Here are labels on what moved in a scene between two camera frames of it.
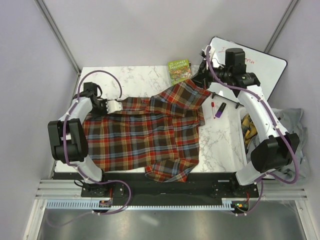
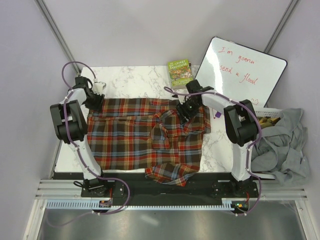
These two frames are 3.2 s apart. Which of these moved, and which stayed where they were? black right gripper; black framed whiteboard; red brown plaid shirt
Moved: black right gripper
Stayed: black framed whiteboard; red brown plaid shirt
